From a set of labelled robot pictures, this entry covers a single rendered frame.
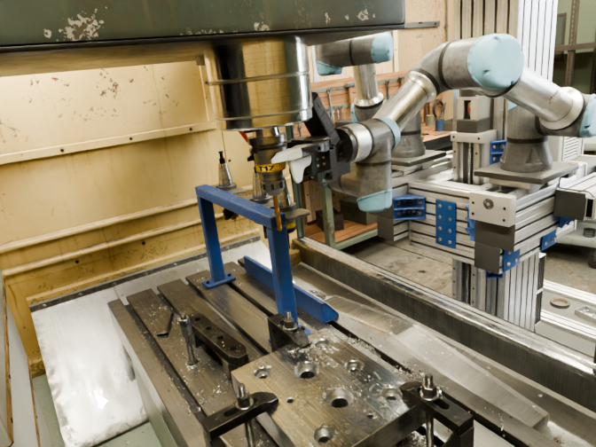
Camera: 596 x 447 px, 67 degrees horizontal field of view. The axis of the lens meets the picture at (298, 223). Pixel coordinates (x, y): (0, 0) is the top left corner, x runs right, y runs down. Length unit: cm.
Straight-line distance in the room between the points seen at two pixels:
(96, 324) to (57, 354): 15
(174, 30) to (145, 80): 116
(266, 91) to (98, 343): 117
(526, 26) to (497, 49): 68
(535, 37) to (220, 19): 141
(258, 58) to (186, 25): 13
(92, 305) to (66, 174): 46
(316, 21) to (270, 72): 9
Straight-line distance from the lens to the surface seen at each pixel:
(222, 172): 135
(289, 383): 87
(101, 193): 171
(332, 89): 410
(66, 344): 166
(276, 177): 75
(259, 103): 67
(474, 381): 132
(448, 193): 173
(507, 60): 114
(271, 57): 67
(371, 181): 95
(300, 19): 64
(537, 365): 138
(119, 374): 156
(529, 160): 154
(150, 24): 56
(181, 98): 175
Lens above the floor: 152
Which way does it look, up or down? 19 degrees down
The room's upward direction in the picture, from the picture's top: 6 degrees counter-clockwise
